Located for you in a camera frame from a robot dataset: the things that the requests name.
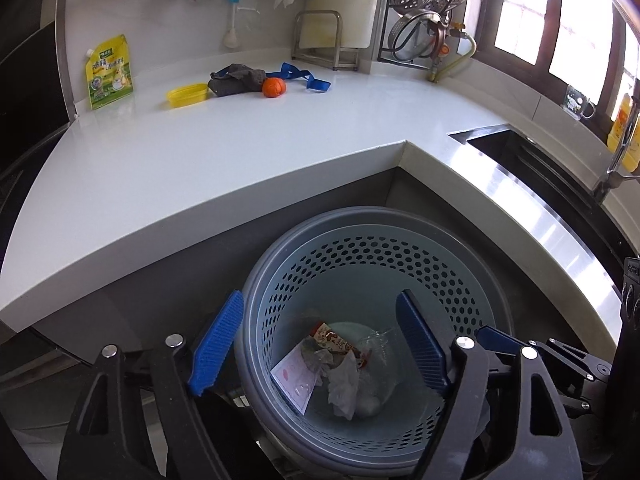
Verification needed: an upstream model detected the clear plastic blister package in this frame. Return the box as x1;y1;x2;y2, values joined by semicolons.
270;322;404;420

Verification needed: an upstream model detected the yellow plastic container ring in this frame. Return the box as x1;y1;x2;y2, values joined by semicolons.
166;82;210;110

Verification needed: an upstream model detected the orange peel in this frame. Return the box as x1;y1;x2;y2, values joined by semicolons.
262;77;288;99

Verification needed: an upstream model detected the dark grey rag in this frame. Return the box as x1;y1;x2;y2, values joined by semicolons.
207;63;267;98

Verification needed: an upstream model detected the blue ribbon strap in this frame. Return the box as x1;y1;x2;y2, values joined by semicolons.
278;62;332;94

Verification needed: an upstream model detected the white tissue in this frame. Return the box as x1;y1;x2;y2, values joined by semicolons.
311;349;382;420

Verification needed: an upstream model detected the grey perforated trash bin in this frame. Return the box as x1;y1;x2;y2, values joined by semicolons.
235;207;512;477

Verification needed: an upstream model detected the black kitchen sink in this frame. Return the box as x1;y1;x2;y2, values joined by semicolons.
452;125;637;287

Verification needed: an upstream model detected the red snack wrapper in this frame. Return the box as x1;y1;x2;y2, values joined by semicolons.
309;322;370;368

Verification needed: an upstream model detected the steel faucet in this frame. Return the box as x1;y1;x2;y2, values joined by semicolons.
592;96;639;204

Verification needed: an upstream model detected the yellow bottle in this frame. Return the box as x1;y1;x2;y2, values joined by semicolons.
606;93;640;172

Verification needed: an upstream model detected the glass mug on sill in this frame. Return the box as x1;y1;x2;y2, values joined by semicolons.
562;84;596;122

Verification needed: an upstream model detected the yellow seasoning pouch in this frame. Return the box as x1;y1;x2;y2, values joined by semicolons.
85;35;134;110

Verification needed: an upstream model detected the white bottle brush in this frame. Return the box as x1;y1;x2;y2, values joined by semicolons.
222;0;240;50

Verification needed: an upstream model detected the steel cutting board rack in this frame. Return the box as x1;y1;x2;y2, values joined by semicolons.
291;9;360;72

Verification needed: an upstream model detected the black lid rack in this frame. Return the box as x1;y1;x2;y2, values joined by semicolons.
378;0;451;68

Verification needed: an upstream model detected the glass pot lid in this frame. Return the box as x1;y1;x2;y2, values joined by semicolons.
387;9;447;62

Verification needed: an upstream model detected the white cutting board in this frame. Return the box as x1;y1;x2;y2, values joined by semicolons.
299;0;388;51

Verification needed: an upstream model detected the yellow gas hose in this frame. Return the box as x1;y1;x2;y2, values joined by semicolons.
427;22;480;85

